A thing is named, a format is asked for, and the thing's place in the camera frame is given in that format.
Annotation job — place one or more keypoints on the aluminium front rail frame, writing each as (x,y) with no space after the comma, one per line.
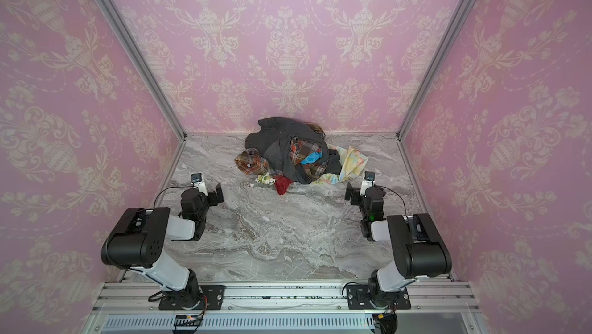
(439,305)

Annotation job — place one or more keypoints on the red plaid cloth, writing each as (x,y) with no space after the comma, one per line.
(303,149)

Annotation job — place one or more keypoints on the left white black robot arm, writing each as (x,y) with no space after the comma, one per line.
(137,241)

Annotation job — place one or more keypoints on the teal blue cloth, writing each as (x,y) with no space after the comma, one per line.
(312,158)

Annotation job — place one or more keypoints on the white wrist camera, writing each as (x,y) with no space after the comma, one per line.
(199,181)
(368,180)

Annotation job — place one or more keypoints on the small black circuit board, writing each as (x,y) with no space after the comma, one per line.
(182,321)

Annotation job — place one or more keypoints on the dark grey garment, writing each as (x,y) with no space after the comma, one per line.
(282,144)

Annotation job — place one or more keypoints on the right aluminium corner post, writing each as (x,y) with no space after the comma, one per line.
(457,20)

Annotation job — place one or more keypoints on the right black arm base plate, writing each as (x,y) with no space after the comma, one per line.
(361,297)

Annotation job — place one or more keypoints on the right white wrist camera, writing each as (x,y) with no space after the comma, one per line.
(368,180)

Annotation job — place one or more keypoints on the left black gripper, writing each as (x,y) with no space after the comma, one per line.
(212,197)

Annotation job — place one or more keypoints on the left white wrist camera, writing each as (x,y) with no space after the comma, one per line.
(199,181)

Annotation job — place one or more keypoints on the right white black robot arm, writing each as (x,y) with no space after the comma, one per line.
(419,252)

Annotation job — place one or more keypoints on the white green floral cloth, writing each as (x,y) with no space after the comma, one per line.
(266,179)

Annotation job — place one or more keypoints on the pale yellow patterned cloth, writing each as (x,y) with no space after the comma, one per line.
(344,165)

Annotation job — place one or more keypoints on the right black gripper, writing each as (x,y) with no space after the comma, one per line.
(354,195)

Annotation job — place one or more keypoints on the left aluminium corner post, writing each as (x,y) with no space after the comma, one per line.
(115,20)

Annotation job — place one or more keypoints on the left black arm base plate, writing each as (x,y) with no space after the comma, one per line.
(209,298)

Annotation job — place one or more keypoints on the aluminium corner post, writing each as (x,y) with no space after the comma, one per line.
(115,20)
(457,20)

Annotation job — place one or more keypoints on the dark red cloth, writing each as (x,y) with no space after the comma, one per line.
(282,185)

